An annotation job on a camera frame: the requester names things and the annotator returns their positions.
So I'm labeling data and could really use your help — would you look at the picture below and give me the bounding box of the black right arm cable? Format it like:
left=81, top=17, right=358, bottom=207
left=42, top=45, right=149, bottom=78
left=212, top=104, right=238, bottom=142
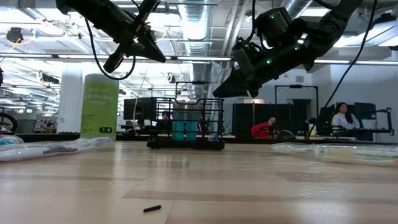
left=307, top=0, right=379, bottom=138

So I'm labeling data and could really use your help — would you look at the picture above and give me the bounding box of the black computer monitor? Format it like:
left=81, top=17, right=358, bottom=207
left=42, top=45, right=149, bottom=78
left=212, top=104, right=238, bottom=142
left=123, top=96, right=158, bottom=121
left=354, top=101, right=377, bottom=121

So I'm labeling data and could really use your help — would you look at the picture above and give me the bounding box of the green disinfecting wipes canister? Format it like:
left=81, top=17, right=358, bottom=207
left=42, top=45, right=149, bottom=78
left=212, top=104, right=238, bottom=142
left=80, top=73, right=121, bottom=140

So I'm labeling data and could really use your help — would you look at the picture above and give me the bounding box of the crumpled clear plastic bag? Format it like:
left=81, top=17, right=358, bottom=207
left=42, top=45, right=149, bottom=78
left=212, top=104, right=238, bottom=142
left=0, top=133, right=25, bottom=146

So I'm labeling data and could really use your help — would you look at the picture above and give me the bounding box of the small black stick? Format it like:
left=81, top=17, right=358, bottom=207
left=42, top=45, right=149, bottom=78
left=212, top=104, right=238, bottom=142
left=142, top=204, right=162, bottom=213

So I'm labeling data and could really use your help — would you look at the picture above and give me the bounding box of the black partition panel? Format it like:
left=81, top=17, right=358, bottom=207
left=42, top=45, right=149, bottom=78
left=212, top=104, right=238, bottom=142
left=232, top=102, right=295, bottom=138

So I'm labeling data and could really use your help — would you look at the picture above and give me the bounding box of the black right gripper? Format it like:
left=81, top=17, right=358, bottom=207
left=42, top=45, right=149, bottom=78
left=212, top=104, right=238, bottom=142
left=213, top=43, right=304, bottom=99

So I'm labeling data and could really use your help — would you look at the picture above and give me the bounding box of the purple toothbrush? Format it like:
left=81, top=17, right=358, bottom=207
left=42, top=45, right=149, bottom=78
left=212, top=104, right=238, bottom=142
left=0, top=136, right=113, bottom=162

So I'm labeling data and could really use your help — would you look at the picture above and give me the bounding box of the black wire caddy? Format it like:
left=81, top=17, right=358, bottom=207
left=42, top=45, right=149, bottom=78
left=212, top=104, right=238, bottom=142
left=146, top=97, right=226, bottom=151

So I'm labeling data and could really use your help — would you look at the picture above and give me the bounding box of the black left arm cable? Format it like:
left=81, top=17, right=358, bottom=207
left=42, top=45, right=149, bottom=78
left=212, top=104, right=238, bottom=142
left=83, top=17, right=137, bottom=81

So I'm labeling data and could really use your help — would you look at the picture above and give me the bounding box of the black ceiling camera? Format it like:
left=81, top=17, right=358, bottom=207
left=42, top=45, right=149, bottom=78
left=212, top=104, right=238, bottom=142
left=6, top=27, right=24, bottom=44

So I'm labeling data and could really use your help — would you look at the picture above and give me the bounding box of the long ceiling light bar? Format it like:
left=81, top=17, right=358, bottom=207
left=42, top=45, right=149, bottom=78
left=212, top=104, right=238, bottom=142
left=0, top=53, right=398, bottom=66

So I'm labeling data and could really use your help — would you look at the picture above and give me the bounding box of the green toothbrush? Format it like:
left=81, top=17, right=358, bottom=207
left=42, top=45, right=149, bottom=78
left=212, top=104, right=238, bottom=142
left=269, top=142, right=398, bottom=168

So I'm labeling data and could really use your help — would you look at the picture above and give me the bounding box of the blue mouthwash bottle white cap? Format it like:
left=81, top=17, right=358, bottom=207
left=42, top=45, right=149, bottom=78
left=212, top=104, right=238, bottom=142
left=185, top=104, right=200, bottom=141
left=172, top=104, right=187, bottom=141

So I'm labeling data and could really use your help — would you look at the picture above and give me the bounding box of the silver ceiling duct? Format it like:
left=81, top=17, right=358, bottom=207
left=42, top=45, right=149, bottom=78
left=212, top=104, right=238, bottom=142
left=177, top=0, right=214, bottom=100

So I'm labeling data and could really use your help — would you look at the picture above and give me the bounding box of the black metal frame stand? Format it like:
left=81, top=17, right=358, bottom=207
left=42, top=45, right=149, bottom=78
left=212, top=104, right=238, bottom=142
left=274, top=83, right=320, bottom=133

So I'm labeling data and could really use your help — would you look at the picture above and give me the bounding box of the black arched table clamp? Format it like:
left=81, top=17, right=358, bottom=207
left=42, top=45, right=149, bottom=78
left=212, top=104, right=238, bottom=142
left=277, top=129, right=296, bottom=140

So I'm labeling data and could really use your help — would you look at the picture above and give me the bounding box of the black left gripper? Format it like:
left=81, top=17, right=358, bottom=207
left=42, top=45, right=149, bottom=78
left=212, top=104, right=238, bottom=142
left=103, top=0, right=167, bottom=74

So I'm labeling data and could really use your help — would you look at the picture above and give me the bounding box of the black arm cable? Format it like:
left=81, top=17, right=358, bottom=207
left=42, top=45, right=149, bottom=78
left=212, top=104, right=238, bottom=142
left=83, top=17, right=137, bottom=81
left=307, top=0, right=379, bottom=138

